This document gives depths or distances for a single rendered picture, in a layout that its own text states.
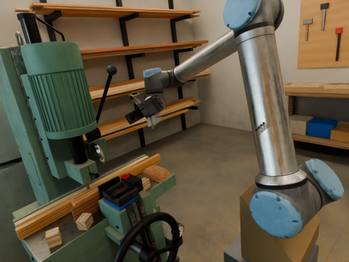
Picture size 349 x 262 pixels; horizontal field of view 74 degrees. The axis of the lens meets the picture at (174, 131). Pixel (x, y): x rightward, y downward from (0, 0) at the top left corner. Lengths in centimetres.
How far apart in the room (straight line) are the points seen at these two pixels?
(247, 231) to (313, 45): 295
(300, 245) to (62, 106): 102
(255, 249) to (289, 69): 302
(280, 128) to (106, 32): 316
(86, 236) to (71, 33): 285
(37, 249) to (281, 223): 74
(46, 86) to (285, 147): 75
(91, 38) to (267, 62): 300
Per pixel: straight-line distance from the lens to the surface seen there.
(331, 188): 90
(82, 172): 93
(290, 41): 377
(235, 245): 124
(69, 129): 85
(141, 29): 395
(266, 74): 72
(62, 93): 83
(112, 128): 311
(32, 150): 109
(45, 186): 115
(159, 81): 114
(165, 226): 124
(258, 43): 73
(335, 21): 359
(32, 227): 98
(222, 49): 99
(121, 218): 82
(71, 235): 90
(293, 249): 108
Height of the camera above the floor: 142
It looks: 18 degrees down
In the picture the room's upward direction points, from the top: 7 degrees counter-clockwise
